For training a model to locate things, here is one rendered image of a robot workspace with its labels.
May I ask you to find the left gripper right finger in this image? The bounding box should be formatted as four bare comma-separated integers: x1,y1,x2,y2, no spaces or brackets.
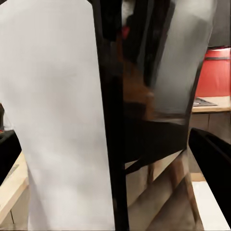
188,128,231,229

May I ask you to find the bottle of coffee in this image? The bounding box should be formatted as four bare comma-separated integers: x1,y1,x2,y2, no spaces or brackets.
0,0,217,231

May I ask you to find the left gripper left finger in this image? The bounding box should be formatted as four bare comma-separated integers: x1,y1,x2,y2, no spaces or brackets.
0,129,22,186

